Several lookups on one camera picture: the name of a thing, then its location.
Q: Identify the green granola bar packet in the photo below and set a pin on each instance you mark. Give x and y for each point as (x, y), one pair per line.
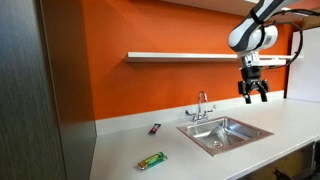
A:
(151, 161)

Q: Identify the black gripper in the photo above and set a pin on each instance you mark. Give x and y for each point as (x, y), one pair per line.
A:
(251, 75)

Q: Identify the stainless steel sink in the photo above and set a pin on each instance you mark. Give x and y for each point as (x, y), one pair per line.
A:
(233, 131)

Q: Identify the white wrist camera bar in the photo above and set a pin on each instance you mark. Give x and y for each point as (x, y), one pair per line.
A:
(276, 62)

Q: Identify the dark wood cabinet panel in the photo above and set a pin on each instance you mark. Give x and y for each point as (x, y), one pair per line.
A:
(33, 100)

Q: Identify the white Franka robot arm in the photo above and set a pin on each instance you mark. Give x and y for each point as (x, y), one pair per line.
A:
(243, 33)

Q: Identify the white wall shelf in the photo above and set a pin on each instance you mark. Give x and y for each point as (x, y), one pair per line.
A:
(183, 57)

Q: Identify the small red snack packet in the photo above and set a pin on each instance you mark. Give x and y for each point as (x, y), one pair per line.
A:
(154, 128)

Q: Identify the white board panel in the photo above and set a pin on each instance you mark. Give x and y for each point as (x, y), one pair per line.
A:
(305, 76)

